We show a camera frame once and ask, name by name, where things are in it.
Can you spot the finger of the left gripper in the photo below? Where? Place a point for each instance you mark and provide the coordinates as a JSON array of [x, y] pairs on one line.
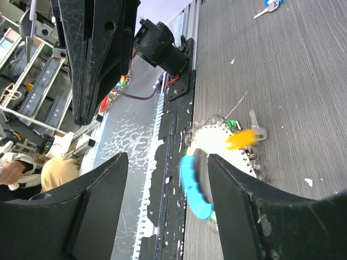
[[74, 23], [109, 49]]

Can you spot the person in beige clothes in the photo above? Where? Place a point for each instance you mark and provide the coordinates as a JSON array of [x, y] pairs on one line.
[[21, 179]]

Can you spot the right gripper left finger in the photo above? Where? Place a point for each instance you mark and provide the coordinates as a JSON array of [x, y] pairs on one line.
[[77, 220]]

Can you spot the green tagged key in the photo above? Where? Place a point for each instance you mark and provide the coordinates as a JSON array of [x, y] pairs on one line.
[[233, 125]]

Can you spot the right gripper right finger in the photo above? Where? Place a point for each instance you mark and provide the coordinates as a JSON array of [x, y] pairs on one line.
[[291, 227]]

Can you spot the yellow tagged key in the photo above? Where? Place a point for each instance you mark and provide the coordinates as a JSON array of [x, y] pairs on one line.
[[247, 137]]

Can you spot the red tagged key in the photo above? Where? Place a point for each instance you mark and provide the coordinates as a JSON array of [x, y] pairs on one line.
[[104, 106]]

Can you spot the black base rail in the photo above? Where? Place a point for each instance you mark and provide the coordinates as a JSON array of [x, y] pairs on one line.
[[166, 209]]

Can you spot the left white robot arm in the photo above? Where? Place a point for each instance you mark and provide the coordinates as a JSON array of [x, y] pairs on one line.
[[155, 44]]

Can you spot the loose blue tagged key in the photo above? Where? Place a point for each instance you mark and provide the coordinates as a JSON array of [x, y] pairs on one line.
[[271, 5]]

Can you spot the white slotted cable duct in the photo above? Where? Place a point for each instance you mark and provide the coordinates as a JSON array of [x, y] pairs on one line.
[[145, 227]]

